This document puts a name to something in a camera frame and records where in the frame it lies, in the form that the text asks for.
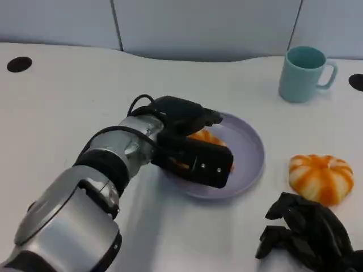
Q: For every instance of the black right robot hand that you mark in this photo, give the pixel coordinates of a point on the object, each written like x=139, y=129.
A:
x=317, y=235

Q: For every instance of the orange white toy bread roll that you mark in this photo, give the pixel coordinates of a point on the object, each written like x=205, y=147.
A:
x=320, y=177
x=207, y=137

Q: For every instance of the pale green mug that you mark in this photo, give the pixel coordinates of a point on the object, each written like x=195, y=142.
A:
x=297, y=79

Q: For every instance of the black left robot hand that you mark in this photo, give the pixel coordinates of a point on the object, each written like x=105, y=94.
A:
x=181, y=113

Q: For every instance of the lilac plate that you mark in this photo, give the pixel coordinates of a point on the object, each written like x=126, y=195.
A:
x=244, y=147

